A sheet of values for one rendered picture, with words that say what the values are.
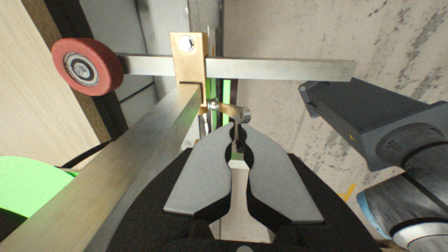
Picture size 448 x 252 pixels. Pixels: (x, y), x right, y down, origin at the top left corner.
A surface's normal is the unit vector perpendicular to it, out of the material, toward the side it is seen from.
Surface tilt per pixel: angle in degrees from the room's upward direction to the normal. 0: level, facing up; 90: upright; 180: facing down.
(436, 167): 97
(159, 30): 0
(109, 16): 90
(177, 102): 90
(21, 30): 0
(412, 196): 68
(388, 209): 93
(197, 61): 0
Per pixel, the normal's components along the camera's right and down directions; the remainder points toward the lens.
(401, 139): -0.81, -0.27
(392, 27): -0.07, 0.53
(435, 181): -0.81, -0.47
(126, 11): 1.00, 0.05
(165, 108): 0.02, -0.85
